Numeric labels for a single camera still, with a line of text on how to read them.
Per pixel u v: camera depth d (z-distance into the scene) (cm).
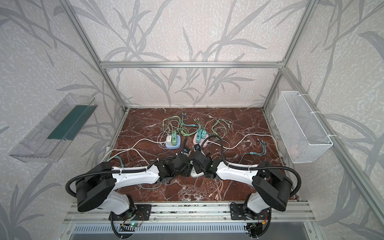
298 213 75
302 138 62
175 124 110
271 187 43
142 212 73
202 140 96
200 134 96
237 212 74
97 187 43
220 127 108
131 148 97
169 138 91
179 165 65
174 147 96
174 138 93
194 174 79
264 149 96
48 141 64
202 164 65
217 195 79
